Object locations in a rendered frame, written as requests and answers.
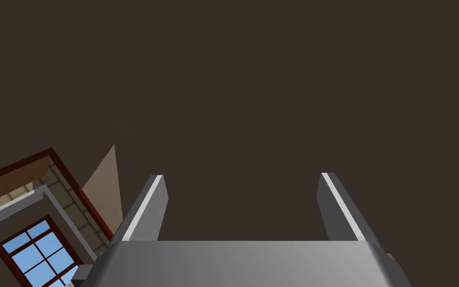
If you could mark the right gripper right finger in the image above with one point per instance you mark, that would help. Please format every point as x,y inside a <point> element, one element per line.
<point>341,215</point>

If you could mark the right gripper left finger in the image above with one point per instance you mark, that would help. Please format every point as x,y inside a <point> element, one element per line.
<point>148,215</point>

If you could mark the red-framed window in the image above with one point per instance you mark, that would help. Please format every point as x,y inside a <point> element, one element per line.
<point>38,255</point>

